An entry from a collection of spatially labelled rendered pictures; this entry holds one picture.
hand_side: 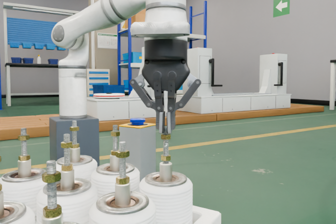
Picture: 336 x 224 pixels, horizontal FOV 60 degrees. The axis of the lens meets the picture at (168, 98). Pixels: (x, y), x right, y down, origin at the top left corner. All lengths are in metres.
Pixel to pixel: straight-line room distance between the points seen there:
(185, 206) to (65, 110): 0.63
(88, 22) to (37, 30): 5.64
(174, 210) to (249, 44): 6.75
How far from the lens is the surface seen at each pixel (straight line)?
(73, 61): 1.03
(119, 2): 0.90
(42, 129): 2.46
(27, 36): 6.54
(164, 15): 0.49
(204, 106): 3.18
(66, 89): 1.03
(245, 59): 7.22
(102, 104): 2.63
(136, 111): 2.76
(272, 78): 4.15
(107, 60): 7.03
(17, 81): 8.86
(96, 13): 0.94
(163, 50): 0.48
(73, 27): 1.00
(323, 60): 6.04
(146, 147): 0.75
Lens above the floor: 0.43
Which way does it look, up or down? 3 degrees down
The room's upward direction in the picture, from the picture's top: straight up
